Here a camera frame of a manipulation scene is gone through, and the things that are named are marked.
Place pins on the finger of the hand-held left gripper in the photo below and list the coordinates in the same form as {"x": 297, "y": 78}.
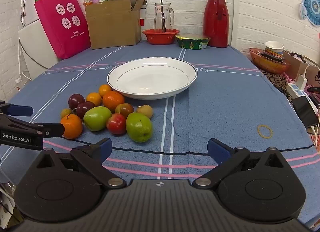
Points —
{"x": 50, "y": 129}
{"x": 21, "y": 110}

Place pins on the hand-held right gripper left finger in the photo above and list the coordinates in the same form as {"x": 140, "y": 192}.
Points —
{"x": 106, "y": 146}

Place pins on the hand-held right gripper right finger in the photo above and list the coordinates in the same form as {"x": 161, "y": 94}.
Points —
{"x": 215, "y": 149}

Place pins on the orange with stem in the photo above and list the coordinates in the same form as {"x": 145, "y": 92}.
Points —
{"x": 73, "y": 127}

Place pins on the red apple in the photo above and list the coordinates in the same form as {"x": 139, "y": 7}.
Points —
{"x": 116, "y": 124}

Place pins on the large green jujube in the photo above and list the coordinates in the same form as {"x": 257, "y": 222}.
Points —
{"x": 139, "y": 127}

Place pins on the purple plum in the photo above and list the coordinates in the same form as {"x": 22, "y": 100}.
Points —
{"x": 76, "y": 100}
{"x": 85, "y": 109}

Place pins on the red-green plum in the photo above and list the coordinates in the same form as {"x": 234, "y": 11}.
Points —
{"x": 124, "y": 110}

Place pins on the large orange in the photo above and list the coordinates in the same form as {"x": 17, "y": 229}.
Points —
{"x": 113, "y": 101}

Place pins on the brown longan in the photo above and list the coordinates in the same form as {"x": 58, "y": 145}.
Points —
{"x": 145, "y": 111}

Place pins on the white plate with dark rim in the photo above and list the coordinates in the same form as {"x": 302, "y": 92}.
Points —
{"x": 152, "y": 79}

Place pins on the small brown-green fruit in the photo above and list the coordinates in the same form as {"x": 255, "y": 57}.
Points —
{"x": 65, "y": 113}

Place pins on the yellow rubber band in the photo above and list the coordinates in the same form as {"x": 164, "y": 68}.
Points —
{"x": 258, "y": 131}

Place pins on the small orange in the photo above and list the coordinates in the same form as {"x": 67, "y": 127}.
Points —
{"x": 105, "y": 89}
{"x": 93, "y": 98}

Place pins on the blue striped tablecloth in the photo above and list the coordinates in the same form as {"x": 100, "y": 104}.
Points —
{"x": 225, "y": 97}

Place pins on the white cabinet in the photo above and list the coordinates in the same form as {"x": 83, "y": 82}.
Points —
{"x": 35, "y": 46}

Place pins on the pink tote bag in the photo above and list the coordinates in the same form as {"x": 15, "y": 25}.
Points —
{"x": 65, "y": 34}

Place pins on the dark patterned cloth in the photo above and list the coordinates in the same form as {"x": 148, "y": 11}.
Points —
{"x": 277, "y": 81}

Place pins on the black phone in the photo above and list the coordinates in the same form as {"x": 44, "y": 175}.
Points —
{"x": 305, "y": 112}

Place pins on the orange plastic basin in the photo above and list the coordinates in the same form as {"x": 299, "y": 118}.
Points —
{"x": 270, "y": 66}

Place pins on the white power strip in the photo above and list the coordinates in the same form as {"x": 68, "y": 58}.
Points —
{"x": 296, "y": 91}

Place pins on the white water purifier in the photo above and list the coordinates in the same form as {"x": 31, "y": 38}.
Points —
{"x": 31, "y": 9}

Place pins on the green instant noodle bowl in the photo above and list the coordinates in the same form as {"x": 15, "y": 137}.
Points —
{"x": 192, "y": 43}

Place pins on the white charger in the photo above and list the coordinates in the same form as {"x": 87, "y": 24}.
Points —
{"x": 301, "y": 81}

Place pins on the dark stacked bowl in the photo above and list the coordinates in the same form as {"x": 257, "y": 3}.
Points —
{"x": 273, "y": 56}

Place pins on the small brown cardboard box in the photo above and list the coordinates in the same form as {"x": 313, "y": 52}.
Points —
{"x": 297, "y": 66}

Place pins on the red plastic basket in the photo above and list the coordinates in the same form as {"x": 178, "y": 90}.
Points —
{"x": 160, "y": 38}

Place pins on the red thermos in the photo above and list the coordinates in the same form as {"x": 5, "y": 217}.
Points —
{"x": 216, "y": 26}

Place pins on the glass pitcher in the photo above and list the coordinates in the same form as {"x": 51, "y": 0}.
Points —
{"x": 160, "y": 21}

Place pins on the blue round wall decoration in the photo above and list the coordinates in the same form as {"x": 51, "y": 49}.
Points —
{"x": 312, "y": 4}

